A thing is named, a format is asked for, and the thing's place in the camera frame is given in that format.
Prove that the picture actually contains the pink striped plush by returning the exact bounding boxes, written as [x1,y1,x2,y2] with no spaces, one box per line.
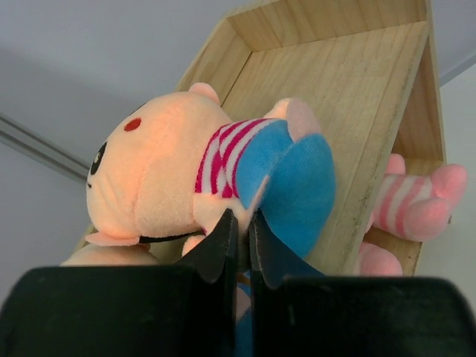
[367,154,468,242]
[353,242,402,276]

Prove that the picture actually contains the boy plush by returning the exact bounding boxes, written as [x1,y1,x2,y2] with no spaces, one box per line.
[81,83,336,356]

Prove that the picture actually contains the wooden two-tier shelf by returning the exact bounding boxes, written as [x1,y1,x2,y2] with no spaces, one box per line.
[173,1,443,274]

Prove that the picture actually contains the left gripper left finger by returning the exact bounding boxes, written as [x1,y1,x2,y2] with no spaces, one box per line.
[176,209,238,285]

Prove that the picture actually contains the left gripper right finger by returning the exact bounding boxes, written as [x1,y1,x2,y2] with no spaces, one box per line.
[248,210,328,291]

